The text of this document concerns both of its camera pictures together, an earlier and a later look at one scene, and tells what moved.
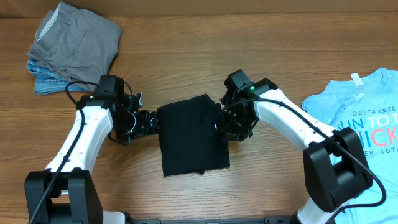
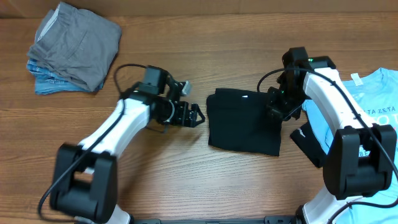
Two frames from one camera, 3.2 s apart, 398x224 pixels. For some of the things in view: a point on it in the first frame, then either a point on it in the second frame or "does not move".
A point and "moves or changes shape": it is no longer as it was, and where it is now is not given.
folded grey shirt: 76,42 does not move
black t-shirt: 191,141 moves or changes shape
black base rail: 282,219 does not move
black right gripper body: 226,118 -> 277,108
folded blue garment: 47,82 does not move
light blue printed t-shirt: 368,104 does not move
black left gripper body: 135,125 -> 175,113
